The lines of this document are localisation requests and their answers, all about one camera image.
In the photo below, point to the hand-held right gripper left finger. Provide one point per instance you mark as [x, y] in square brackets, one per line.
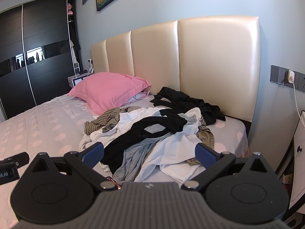
[93, 151]

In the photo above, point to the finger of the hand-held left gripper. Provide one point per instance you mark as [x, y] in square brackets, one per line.
[17, 158]

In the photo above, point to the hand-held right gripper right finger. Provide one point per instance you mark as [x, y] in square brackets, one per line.
[204, 153]

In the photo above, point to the black and grey shirt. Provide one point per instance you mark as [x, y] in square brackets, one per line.
[133, 157]

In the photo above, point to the dark hanging clothes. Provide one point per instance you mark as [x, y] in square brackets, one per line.
[76, 45]

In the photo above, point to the white shirt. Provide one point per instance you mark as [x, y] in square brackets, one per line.
[176, 148]

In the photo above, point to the white folded towel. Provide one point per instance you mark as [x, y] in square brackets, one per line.
[181, 173]

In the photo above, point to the polka dot bed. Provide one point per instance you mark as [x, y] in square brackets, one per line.
[35, 124]

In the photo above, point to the black garment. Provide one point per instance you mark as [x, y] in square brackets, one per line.
[181, 100]

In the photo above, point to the pink pillow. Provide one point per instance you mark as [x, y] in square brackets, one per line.
[104, 88]

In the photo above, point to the white printed pillow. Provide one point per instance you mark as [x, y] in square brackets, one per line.
[139, 96]

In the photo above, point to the white nightstand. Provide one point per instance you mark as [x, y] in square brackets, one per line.
[72, 80]

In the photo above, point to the cream padded headboard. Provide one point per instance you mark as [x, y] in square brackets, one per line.
[214, 64]

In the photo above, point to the white bedside cabinet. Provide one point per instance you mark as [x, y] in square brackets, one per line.
[300, 162]

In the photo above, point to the white charger plug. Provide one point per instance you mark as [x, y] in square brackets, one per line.
[291, 76]

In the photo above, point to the black sliding wardrobe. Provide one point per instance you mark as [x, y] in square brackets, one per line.
[47, 28]

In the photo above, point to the grey wall socket panel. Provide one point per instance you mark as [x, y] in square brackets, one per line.
[276, 75]

